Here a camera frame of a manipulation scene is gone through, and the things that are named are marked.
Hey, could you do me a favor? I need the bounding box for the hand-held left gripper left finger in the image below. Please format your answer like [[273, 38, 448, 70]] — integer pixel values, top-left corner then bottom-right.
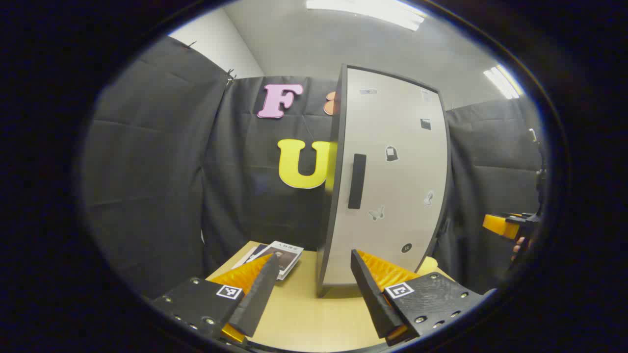
[[150, 252, 280, 344]]

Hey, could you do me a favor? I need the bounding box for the white cover book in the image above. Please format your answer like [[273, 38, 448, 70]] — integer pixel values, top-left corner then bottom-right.
[[255, 240, 304, 281]]

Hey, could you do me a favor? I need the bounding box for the dark grey cabinet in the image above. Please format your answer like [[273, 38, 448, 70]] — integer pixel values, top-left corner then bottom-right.
[[316, 64, 350, 298]]

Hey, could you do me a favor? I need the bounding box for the pale cabinet door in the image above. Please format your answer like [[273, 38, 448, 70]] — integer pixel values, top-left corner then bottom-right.
[[319, 66, 450, 290]]

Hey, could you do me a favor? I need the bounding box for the black backdrop cloth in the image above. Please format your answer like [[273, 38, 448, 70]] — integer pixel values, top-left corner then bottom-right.
[[81, 35, 545, 300]]

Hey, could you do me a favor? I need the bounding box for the blue book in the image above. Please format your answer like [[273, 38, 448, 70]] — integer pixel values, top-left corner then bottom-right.
[[232, 244, 270, 270]]

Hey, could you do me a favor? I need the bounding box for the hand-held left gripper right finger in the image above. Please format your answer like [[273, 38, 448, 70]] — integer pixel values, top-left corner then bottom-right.
[[350, 249, 484, 346]]

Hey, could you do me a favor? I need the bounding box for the ceiling light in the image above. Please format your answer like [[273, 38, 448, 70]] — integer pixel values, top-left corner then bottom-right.
[[483, 65, 524, 100], [306, 0, 426, 31]]

